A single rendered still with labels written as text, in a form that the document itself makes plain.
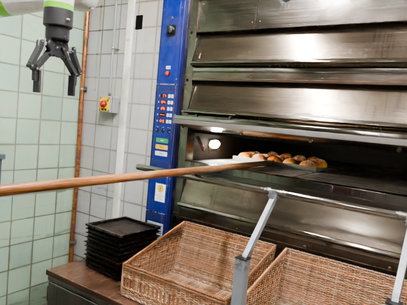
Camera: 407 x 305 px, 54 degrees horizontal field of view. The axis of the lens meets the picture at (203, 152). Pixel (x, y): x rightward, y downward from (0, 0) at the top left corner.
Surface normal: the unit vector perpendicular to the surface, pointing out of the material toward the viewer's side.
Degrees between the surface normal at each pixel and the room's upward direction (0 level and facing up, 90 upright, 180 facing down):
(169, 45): 90
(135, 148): 90
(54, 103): 90
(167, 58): 90
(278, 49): 70
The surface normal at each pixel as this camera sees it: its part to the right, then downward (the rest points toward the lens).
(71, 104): 0.83, 0.12
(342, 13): -0.55, 0.01
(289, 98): -0.48, -0.33
